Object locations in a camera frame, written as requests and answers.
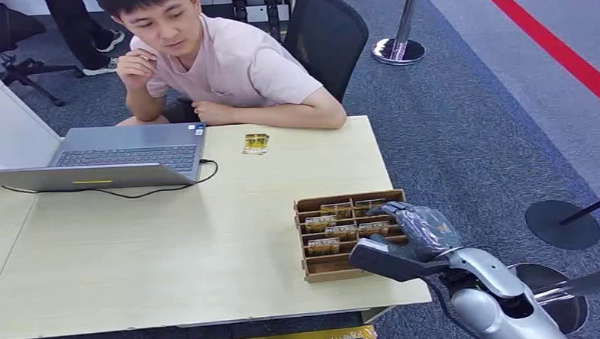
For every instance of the grey open laptop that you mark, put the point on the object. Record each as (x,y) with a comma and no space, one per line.
(127,155)

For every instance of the person's right forearm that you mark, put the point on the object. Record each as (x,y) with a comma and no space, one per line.
(143,104)

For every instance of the dark stanchion with chrome base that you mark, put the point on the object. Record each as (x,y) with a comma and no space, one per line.
(553,289)

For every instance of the seated person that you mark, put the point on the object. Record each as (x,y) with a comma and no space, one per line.
(234,65)

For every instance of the person's left hand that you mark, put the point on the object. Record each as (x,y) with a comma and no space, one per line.
(211,113)

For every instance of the standing person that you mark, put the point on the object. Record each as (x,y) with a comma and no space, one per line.
(79,31)

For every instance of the gold hotel key card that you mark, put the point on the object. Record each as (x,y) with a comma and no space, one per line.
(323,246)
(341,233)
(373,229)
(320,223)
(256,143)

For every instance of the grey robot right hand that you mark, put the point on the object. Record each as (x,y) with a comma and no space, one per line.
(426,231)

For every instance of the chrome stanchion post with base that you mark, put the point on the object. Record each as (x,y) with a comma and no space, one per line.
(401,42)

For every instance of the person's right hand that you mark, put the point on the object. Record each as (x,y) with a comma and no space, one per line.
(136,69)

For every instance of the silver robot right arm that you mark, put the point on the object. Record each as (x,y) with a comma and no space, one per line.
(493,301)

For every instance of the white table leg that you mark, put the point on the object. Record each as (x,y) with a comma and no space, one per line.
(377,314)

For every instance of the black swivel office chair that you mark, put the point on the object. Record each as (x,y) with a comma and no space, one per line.
(0,29)

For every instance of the brown wooden card organizer box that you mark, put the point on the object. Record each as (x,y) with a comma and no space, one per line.
(329,266)

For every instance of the black mesh office chair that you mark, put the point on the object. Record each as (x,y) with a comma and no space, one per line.
(327,40)

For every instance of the white box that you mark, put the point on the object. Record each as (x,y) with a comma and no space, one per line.
(9,125)

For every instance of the black and white equipment stand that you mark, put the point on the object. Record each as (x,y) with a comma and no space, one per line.
(267,7)

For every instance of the black stanchion with round base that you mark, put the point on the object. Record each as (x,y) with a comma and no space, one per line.
(560,225)

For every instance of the person's left forearm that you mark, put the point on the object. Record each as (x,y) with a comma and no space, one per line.
(292,115)

